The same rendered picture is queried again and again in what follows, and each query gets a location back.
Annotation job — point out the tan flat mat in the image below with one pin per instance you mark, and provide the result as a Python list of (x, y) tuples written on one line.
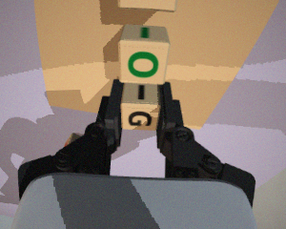
[(210, 40)]

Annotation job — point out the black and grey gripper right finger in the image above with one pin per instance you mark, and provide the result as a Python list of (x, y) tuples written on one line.
[(189, 158)]

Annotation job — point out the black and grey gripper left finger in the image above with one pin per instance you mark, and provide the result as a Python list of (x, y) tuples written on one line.
[(88, 154)]

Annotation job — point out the beige letter block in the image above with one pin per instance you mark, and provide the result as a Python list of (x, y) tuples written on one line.
[(140, 106), (72, 138), (143, 53), (157, 5)]

